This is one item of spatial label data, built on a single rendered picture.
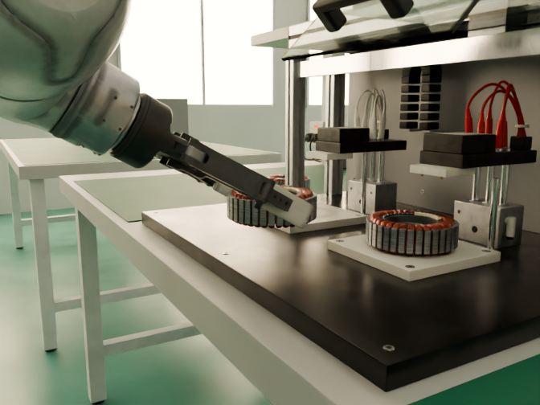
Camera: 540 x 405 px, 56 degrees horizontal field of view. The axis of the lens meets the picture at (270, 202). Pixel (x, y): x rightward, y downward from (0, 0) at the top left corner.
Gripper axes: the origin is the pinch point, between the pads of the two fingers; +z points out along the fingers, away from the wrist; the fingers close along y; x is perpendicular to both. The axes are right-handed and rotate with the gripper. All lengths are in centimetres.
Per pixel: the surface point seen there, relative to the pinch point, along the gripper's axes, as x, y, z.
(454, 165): 13.9, 11.1, 14.8
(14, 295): -84, -229, 23
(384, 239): 1.8, 10.0, 10.4
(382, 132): 21.5, -13.6, 22.5
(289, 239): -2.8, -5.1, 8.7
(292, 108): 22.0, -33.1, 15.0
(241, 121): 111, -463, 199
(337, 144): 14.9, -12.5, 14.3
